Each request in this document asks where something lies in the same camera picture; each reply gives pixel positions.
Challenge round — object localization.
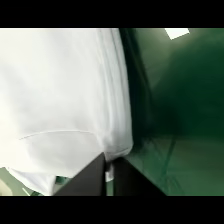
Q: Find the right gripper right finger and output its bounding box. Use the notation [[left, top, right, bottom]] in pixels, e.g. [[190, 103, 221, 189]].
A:
[[112, 157, 168, 197]]

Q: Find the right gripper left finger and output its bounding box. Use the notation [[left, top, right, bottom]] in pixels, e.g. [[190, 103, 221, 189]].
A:
[[54, 152, 108, 197]]

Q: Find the white T-shirt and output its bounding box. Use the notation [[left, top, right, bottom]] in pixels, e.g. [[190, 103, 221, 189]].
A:
[[0, 27, 135, 197]]

